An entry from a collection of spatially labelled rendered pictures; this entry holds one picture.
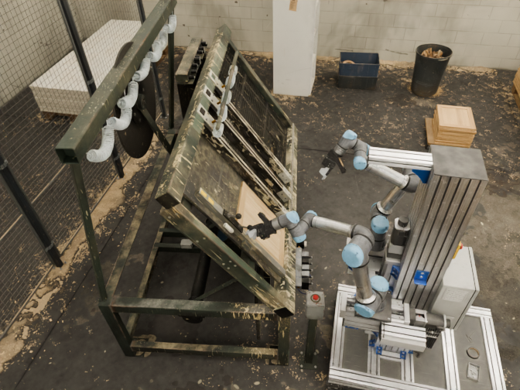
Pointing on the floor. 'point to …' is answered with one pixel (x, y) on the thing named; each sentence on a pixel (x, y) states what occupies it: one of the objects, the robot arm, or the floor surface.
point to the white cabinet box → (295, 46)
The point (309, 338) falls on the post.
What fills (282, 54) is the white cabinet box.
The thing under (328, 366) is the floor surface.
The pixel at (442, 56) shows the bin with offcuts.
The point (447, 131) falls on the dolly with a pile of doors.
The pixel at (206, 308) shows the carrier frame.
